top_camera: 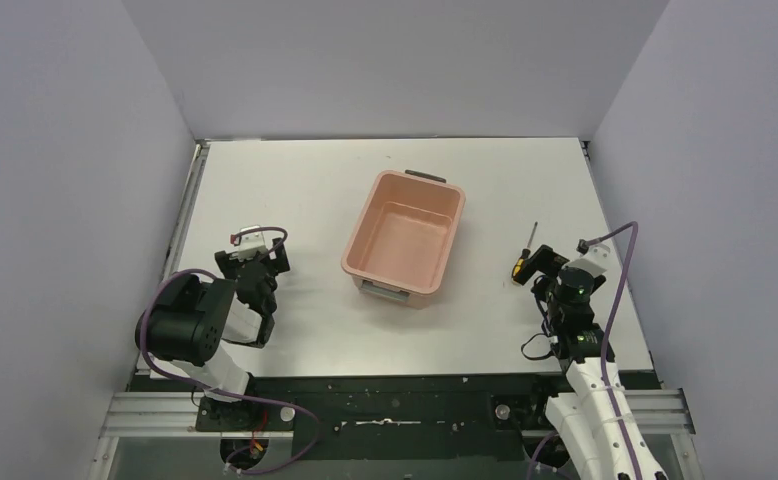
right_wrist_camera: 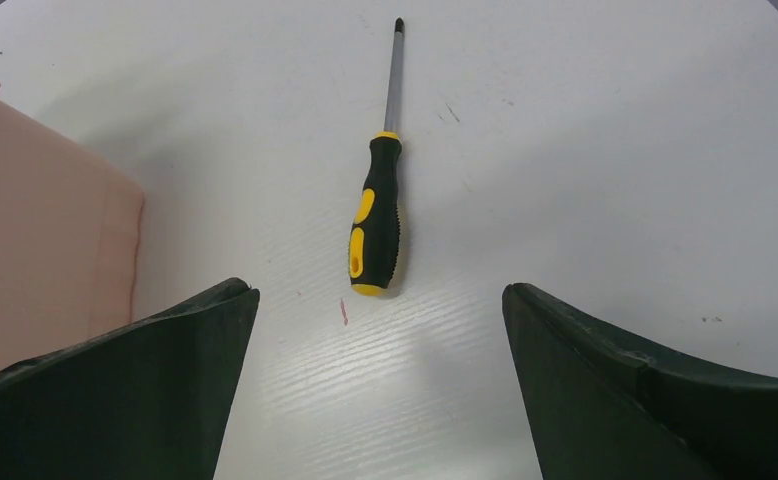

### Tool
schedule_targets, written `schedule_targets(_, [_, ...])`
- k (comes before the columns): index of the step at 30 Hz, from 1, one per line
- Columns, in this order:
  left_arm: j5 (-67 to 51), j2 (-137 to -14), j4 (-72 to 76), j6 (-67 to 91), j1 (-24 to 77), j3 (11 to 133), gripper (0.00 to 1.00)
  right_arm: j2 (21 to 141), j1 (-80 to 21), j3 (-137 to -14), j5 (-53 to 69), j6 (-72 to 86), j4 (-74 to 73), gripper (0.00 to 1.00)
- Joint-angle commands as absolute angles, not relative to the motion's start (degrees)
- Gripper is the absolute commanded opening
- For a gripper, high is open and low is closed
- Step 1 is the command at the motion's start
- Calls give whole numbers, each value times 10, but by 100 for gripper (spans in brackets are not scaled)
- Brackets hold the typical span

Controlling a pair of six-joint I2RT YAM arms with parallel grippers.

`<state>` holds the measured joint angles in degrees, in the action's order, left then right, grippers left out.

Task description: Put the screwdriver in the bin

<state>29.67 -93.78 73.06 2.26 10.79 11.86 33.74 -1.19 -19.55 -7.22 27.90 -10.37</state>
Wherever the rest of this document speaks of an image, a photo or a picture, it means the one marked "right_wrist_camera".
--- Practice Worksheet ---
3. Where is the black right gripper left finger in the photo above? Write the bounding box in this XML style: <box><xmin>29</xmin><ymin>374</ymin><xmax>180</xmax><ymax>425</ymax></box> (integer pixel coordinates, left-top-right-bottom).
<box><xmin>0</xmin><ymin>278</ymin><xmax>260</xmax><ymax>479</ymax></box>

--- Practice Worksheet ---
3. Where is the black yellow screwdriver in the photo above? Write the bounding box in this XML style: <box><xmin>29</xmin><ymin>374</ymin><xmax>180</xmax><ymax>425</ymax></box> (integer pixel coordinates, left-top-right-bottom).
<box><xmin>348</xmin><ymin>17</ymin><xmax>405</xmax><ymax>296</ymax></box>

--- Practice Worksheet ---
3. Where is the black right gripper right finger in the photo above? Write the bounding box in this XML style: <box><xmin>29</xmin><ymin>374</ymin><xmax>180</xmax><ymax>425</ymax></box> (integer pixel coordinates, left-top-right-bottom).
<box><xmin>502</xmin><ymin>283</ymin><xmax>778</xmax><ymax>479</ymax></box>

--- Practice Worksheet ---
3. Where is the pink plastic bin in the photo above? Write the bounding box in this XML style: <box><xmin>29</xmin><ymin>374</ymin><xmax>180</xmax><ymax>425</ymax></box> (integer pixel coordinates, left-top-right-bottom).
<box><xmin>0</xmin><ymin>100</ymin><xmax>144</xmax><ymax>369</ymax></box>

